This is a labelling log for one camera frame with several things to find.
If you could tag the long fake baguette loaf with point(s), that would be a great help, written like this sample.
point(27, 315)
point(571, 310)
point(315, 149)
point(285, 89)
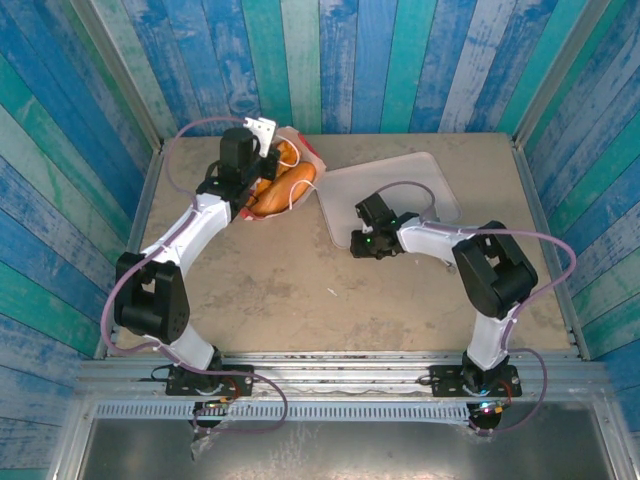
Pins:
point(275, 195)

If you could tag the white paper bag red print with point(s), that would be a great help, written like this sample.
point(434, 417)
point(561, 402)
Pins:
point(321, 176)

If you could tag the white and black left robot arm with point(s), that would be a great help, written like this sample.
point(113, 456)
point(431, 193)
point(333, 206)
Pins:
point(200, 225)

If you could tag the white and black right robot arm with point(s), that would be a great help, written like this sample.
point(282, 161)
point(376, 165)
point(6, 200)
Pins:
point(435, 242)

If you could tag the white plastic tray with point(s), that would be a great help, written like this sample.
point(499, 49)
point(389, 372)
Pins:
point(350, 190)

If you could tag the small circuit board with LEDs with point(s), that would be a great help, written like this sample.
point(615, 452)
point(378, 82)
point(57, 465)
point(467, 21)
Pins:
point(215, 402)
point(489, 409)

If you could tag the steel sheet panel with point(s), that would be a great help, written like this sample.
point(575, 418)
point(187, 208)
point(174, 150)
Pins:
point(350, 450)

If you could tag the aluminium table side rail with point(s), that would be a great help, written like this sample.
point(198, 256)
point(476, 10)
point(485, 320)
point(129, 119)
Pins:
point(142, 210)
point(531, 190)

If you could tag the aluminium mounting rail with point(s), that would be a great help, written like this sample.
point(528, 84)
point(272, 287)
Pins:
point(340, 375)

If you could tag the aluminium frame post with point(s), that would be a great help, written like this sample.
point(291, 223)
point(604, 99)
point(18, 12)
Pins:
point(118, 70)
point(560, 70)

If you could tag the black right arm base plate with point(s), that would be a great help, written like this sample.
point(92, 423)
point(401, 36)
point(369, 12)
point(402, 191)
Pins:
point(445, 380)

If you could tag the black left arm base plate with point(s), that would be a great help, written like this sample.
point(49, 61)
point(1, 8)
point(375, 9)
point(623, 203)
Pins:
point(240, 380)

